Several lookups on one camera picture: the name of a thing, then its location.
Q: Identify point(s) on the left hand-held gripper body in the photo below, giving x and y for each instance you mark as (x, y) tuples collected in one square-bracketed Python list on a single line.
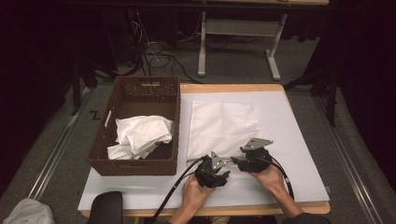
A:
[(207, 172)]

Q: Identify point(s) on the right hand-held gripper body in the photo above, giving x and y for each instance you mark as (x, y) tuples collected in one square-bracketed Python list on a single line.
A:
[(258, 160)]

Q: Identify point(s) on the white cloth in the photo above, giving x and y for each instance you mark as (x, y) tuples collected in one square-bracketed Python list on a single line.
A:
[(29, 213), (221, 124)]

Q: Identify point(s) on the white garment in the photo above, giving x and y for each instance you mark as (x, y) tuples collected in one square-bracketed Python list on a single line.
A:
[(140, 135)]

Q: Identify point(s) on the brown woven basket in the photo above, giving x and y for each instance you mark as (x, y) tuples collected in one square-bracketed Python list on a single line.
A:
[(140, 99)]

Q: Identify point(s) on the person's right hand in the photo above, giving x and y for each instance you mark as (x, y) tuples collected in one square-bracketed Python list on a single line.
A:
[(272, 180)]

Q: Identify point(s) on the person's left hand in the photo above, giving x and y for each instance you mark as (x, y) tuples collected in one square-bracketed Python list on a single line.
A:
[(196, 196)]

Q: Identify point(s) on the white table mat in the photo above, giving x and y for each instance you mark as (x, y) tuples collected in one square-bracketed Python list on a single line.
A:
[(292, 124)]

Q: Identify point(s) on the black stand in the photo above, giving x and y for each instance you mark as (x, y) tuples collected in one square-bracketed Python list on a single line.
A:
[(332, 93), (76, 90)]

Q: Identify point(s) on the black chair back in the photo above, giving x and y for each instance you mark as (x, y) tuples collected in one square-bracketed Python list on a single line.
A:
[(106, 207)]

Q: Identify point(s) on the metal floor rail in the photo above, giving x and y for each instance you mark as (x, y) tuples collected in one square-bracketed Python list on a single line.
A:
[(345, 155), (56, 152)]

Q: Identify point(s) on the white desk frame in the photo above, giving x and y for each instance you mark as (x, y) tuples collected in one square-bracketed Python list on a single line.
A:
[(239, 27)]

